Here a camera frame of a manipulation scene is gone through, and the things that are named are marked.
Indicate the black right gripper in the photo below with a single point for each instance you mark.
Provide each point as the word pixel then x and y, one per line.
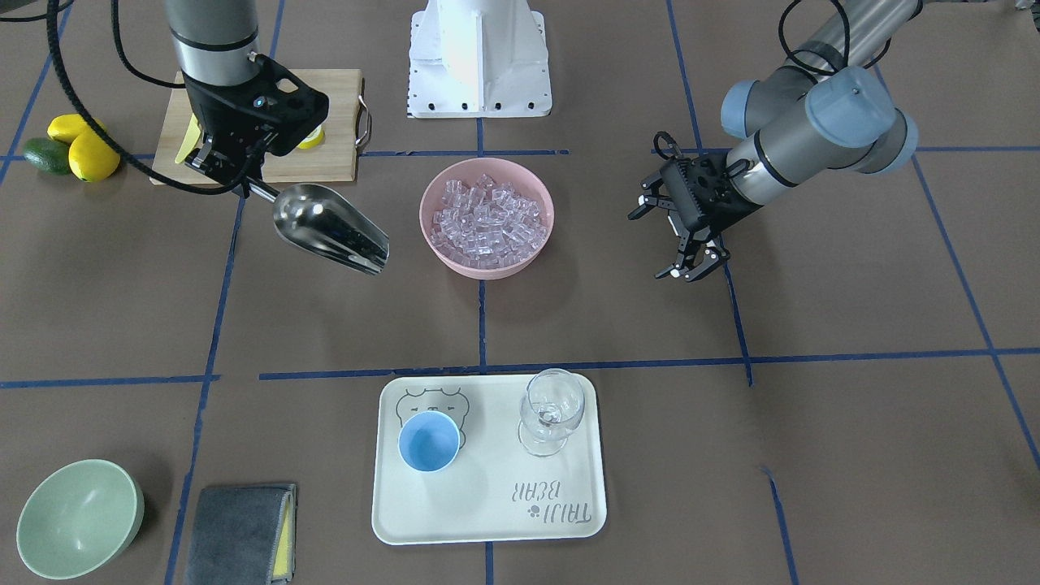
pixel 218 114

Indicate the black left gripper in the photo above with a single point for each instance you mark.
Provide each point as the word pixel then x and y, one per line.
pixel 720 218

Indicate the metal ice scoop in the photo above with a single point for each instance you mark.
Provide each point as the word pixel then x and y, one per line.
pixel 320 221

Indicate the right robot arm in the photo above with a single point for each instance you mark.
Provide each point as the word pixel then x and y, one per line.
pixel 215 43

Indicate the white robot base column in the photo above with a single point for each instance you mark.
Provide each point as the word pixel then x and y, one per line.
pixel 478 59

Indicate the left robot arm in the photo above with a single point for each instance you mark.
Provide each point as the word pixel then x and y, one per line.
pixel 822 109

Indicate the pile of clear ice cubes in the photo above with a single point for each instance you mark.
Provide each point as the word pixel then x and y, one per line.
pixel 487 225

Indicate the blue plastic cup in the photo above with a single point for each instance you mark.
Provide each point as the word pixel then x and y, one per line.
pixel 429 441

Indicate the yellow plastic knife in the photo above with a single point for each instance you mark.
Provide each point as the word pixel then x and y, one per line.
pixel 192 136

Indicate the lemon half slice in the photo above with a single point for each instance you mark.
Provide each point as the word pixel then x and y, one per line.
pixel 314 139

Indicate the wooden cutting board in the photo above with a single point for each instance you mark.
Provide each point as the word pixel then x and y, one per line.
pixel 333 160

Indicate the yellow lemon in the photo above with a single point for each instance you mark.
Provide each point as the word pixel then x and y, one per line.
pixel 66 128
pixel 91 159

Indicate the green avocado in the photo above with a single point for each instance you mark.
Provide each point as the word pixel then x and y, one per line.
pixel 47 155

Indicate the clear wine glass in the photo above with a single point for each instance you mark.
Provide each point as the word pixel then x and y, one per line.
pixel 551 410

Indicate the pink bowl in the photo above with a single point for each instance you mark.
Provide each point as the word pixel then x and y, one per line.
pixel 501 171

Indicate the cream bear tray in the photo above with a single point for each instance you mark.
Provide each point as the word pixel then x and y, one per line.
pixel 494 490

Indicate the grey yellow folded cloth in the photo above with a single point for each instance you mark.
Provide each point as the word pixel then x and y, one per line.
pixel 244 534

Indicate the green bowl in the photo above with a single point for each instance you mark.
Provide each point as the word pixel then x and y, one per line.
pixel 79 519

